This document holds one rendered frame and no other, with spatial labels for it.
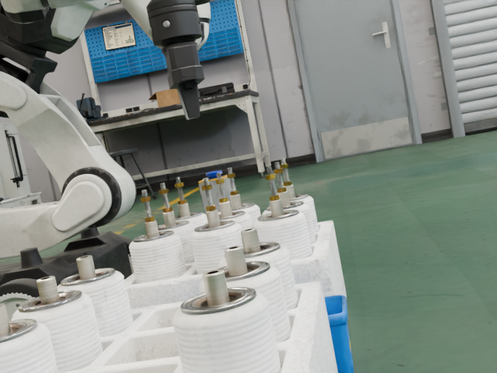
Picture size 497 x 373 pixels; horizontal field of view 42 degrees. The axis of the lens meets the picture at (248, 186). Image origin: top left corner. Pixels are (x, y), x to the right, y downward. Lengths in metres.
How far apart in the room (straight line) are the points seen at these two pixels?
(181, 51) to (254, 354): 0.65
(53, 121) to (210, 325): 1.04
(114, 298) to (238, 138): 5.48
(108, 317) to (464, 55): 5.65
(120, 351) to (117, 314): 0.09
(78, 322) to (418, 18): 5.78
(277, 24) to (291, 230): 5.30
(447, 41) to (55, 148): 5.06
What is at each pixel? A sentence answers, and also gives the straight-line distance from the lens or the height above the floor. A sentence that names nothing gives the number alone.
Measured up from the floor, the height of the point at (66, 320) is 0.23.
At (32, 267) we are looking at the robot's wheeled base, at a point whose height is 0.21.
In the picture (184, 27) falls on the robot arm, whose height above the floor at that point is 0.60.
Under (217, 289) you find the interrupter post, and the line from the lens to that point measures 0.63.
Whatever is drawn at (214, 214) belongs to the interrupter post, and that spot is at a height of 0.27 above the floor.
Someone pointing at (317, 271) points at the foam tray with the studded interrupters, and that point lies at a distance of 1.10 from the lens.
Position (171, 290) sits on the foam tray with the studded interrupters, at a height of 0.16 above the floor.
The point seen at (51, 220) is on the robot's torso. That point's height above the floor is 0.29.
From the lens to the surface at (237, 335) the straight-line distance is 0.61.
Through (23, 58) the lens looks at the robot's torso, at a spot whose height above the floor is 0.67.
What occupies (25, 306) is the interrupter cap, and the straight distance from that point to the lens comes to 0.84.
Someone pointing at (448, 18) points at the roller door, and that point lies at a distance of 6.36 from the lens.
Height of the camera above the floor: 0.41
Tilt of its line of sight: 5 degrees down
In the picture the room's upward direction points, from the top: 11 degrees counter-clockwise
